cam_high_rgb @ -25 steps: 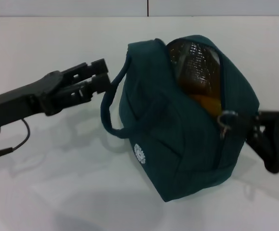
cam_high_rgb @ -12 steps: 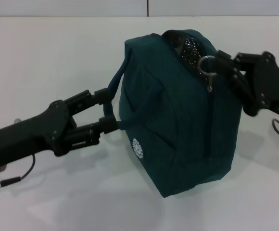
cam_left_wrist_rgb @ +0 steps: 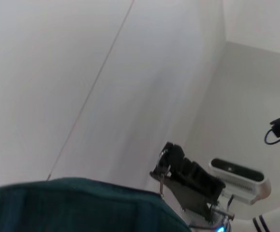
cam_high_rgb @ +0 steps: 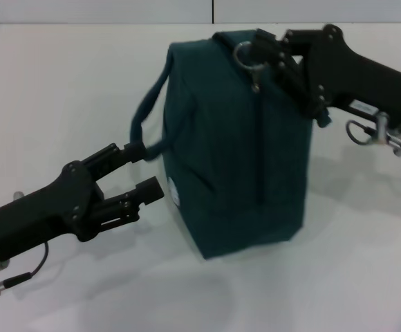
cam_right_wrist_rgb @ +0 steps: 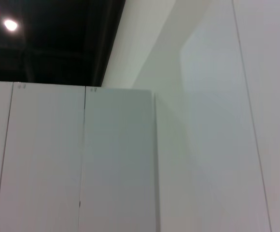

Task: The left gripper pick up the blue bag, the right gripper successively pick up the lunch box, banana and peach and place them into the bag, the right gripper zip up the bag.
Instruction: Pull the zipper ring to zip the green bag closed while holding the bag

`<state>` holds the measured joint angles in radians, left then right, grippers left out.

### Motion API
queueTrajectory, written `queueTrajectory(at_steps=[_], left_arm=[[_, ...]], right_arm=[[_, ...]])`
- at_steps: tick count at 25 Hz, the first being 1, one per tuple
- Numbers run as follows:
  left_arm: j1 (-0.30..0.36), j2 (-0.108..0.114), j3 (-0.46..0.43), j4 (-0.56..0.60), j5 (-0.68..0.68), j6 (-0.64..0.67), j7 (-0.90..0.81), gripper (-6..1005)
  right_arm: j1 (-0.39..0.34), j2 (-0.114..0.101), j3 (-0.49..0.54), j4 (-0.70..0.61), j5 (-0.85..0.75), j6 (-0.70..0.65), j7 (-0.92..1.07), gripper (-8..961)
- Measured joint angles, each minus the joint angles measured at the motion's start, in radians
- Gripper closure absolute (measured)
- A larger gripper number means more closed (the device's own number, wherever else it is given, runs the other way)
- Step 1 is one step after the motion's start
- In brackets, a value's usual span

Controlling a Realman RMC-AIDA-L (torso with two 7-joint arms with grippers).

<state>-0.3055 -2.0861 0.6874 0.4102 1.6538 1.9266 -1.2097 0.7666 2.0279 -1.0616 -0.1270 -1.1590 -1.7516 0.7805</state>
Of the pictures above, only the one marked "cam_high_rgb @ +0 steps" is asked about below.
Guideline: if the dark teal lunch bag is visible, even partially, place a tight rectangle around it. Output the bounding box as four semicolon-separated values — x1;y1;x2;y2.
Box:
129;28;333;261

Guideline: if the right gripper cable with plug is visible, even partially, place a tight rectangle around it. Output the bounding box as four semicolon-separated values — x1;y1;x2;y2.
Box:
345;111;401;157

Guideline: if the left gripper cable with plug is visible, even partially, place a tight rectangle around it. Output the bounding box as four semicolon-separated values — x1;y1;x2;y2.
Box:
0;241;50;301

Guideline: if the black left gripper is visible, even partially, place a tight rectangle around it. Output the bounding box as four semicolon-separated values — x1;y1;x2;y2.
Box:
0;141;163;263

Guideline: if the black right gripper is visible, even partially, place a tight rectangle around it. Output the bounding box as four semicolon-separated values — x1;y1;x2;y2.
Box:
252;23;401;126

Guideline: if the gripper cable with plug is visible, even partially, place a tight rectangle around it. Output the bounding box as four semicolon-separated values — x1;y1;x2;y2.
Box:
345;111;401;157
0;241;50;301

